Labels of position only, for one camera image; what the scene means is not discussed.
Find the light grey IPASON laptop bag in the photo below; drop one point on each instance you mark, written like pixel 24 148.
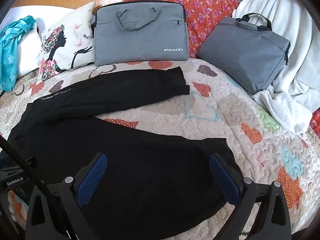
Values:
pixel 140 31

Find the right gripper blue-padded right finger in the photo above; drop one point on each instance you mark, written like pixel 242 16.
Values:
pixel 272 220

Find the dark grey laptop bag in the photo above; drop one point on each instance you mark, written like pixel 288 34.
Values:
pixel 253 55

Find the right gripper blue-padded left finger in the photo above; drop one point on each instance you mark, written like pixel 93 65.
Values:
pixel 55 210

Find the teal star scarf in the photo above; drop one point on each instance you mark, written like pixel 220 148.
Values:
pixel 11 36

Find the white pillow with girl print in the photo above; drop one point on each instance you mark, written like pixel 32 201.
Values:
pixel 67 43

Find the heart-patterned quilt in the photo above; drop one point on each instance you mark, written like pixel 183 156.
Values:
pixel 217 107

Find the black pants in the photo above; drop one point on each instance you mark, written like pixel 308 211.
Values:
pixel 155 186

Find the red floral pillow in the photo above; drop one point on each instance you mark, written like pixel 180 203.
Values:
pixel 202 17

